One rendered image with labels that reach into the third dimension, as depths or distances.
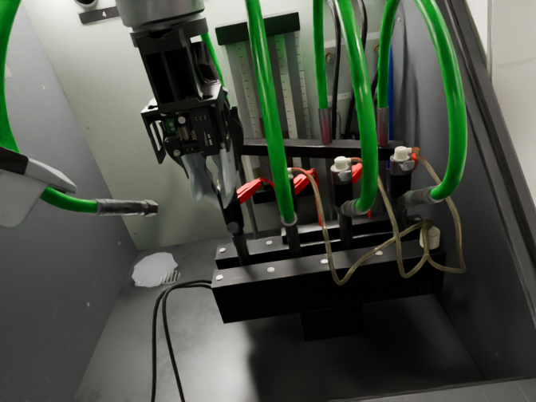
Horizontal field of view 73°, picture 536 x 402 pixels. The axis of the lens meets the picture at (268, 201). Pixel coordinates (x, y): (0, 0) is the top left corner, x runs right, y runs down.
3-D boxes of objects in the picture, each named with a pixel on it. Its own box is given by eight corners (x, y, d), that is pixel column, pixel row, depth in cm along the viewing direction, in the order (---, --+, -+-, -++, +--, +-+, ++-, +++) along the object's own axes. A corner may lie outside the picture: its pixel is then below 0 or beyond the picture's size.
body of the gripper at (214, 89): (158, 171, 36) (109, 39, 29) (174, 138, 43) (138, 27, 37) (234, 157, 35) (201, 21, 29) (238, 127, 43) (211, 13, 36)
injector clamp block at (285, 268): (233, 352, 61) (210, 286, 53) (235, 306, 69) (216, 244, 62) (439, 323, 59) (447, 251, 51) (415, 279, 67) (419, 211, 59)
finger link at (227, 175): (219, 229, 42) (198, 156, 37) (223, 202, 47) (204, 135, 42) (246, 225, 41) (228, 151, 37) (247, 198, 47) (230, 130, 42)
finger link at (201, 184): (193, 234, 42) (168, 162, 37) (199, 206, 47) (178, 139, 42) (219, 229, 42) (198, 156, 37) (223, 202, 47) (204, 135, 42)
